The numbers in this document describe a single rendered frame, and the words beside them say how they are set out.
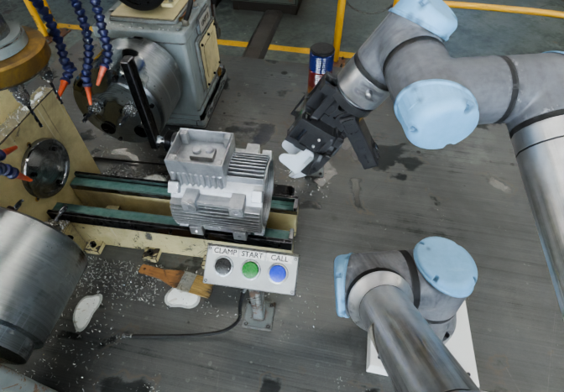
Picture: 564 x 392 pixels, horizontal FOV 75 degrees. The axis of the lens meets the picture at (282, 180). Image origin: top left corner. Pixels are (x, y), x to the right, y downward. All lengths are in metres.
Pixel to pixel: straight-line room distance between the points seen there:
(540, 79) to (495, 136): 1.03
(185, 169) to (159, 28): 0.55
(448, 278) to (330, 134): 0.33
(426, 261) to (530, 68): 0.38
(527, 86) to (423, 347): 0.32
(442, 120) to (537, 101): 0.11
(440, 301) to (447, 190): 0.55
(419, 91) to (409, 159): 0.89
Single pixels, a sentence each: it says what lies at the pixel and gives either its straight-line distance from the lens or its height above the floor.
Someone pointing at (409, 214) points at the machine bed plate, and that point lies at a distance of 1.13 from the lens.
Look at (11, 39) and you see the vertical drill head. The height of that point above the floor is 1.36.
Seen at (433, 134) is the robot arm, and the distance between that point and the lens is 0.42.
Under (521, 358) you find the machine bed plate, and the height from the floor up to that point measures 0.80.
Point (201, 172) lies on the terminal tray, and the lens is 0.76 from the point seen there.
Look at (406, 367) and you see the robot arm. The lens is 0.51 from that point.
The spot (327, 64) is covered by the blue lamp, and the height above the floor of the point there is 1.19.
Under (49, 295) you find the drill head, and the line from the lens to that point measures 0.78.
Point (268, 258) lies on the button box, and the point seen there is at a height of 1.08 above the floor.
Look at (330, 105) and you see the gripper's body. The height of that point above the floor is 1.34.
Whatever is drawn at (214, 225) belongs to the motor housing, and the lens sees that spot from 0.82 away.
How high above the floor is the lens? 1.67
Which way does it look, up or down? 49 degrees down
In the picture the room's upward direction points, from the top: straight up
